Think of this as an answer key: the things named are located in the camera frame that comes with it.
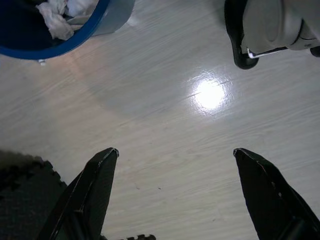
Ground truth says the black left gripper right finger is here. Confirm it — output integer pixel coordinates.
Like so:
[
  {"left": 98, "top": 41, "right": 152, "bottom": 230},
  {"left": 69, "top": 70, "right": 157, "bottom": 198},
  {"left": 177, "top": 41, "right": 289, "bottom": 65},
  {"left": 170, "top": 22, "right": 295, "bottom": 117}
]
[{"left": 232, "top": 147, "right": 320, "bottom": 240}]

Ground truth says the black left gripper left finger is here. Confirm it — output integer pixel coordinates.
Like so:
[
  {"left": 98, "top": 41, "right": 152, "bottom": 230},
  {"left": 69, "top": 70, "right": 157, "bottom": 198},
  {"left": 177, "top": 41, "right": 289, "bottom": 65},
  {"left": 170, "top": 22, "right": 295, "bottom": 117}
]
[{"left": 36, "top": 146, "right": 119, "bottom": 240}]

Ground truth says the black foam puzzle mat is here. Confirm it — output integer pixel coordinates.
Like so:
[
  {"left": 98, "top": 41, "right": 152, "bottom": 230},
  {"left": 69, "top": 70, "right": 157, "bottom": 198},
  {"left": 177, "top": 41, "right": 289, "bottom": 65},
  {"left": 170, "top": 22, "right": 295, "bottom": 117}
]
[{"left": 0, "top": 149, "right": 157, "bottom": 240}]

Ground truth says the blue waste bin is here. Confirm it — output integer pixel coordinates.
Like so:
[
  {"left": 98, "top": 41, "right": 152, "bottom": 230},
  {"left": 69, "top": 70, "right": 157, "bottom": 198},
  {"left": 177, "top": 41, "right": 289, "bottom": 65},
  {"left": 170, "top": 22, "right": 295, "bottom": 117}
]
[{"left": 0, "top": 0, "right": 136, "bottom": 61}]

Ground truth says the crumpled white tissue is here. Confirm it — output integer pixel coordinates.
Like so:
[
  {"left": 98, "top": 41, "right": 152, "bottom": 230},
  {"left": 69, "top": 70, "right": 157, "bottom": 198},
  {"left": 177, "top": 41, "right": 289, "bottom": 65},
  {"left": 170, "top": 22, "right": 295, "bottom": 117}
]
[
  {"left": 65, "top": 0, "right": 98, "bottom": 18},
  {"left": 35, "top": 2, "right": 75, "bottom": 41},
  {"left": 47, "top": 0, "right": 69, "bottom": 15}
]

